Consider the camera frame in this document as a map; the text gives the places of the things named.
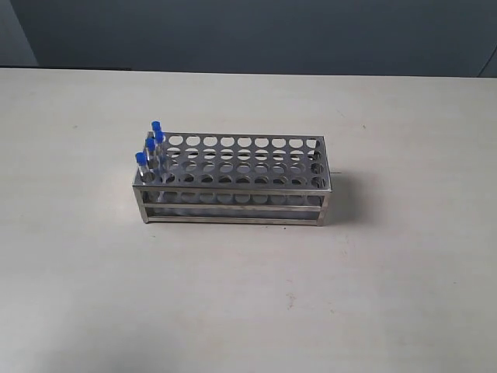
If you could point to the stainless steel test tube rack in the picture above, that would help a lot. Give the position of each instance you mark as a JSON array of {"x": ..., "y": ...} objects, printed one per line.
[{"x": 257, "y": 179}]

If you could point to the blue-capped test tube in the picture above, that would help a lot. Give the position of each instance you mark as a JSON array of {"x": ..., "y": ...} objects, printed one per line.
[
  {"x": 154, "y": 163},
  {"x": 160, "y": 149},
  {"x": 145, "y": 173},
  {"x": 157, "y": 130}
]

